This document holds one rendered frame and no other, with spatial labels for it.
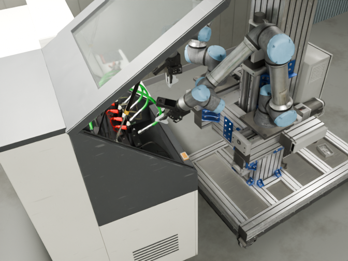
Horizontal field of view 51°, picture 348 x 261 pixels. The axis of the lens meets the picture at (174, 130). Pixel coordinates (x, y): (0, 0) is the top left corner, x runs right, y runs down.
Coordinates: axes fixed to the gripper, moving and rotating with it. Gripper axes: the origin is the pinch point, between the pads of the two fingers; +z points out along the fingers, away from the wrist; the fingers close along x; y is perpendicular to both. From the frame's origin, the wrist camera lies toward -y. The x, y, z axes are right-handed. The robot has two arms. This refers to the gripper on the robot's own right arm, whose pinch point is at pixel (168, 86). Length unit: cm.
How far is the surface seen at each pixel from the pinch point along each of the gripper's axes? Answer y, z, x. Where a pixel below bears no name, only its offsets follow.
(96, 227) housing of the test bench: -62, 43, -44
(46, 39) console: -57, -31, 26
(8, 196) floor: -124, 123, 75
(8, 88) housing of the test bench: -80, -27, -5
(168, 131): -5.1, 27.7, -7.2
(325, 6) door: 319, 101, 210
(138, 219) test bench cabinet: -39, 50, -44
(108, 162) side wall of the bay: -48, 0, -44
